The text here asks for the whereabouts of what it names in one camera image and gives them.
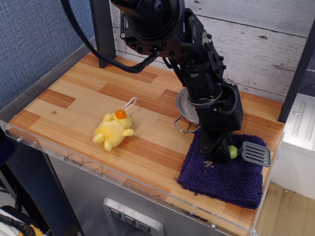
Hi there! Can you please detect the yellow object bottom left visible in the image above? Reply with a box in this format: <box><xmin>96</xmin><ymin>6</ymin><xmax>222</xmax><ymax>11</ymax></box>
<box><xmin>30</xmin><ymin>225</ymin><xmax>45</xmax><ymax>236</ymax></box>

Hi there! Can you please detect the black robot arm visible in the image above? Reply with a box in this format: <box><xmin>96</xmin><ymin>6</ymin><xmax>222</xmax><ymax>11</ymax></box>
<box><xmin>113</xmin><ymin>0</ymin><xmax>243</xmax><ymax>166</ymax></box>

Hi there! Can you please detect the silver control panel with buttons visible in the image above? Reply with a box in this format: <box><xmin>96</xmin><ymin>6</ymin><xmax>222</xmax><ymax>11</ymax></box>
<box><xmin>103</xmin><ymin>197</ymin><xmax>164</xmax><ymax>236</ymax></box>

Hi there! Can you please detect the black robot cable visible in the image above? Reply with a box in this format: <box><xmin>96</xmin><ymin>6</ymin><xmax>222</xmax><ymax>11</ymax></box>
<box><xmin>60</xmin><ymin>0</ymin><xmax>159</xmax><ymax>74</ymax></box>

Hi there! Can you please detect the black vertical post right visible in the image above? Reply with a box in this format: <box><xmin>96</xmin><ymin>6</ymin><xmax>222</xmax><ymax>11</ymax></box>
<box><xmin>278</xmin><ymin>36</ymin><xmax>315</xmax><ymax>123</ymax></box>

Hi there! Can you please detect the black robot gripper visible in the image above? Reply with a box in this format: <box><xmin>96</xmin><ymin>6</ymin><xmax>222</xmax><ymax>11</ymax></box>
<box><xmin>194</xmin><ymin>81</ymin><xmax>243</xmax><ymax>167</ymax></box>

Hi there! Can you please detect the green handled grey spatula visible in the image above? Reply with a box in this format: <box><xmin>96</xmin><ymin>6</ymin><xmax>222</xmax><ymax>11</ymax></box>
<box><xmin>228</xmin><ymin>142</ymin><xmax>271</xmax><ymax>167</ymax></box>

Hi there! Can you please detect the yellow plush duck toy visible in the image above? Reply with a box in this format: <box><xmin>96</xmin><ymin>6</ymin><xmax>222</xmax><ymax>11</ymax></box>
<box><xmin>93</xmin><ymin>97</ymin><xmax>137</xmax><ymax>151</ymax></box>

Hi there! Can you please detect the purple folded towel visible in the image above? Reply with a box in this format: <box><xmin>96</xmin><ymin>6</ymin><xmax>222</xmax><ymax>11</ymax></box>
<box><xmin>177</xmin><ymin>131</ymin><xmax>263</xmax><ymax>209</ymax></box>

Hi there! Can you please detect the stainless steel pot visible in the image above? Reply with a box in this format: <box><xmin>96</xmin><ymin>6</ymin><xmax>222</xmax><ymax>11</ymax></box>
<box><xmin>174</xmin><ymin>79</ymin><xmax>237</xmax><ymax>134</ymax></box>

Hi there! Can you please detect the black vertical post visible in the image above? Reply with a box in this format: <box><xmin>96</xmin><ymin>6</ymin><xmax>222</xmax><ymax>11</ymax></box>
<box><xmin>278</xmin><ymin>36</ymin><xmax>315</xmax><ymax>123</ymax></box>
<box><xmin>90</xmin><ymin>0</ymin><xmax>116</xmax><ymax>59</ymax></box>

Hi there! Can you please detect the stainless steel cabinet front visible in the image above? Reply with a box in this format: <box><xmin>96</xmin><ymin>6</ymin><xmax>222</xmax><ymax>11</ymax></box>
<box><xmin>47</xmin><ymin>155</ymin><xmax>237</xmax><ymax>236</ymax></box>

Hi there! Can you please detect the black vertical post left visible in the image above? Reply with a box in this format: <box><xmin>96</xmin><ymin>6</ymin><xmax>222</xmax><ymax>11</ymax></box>
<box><xmin>90</xmin><ymin>0</ymin><xmax>116</xmax><ymax>59</ymax></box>

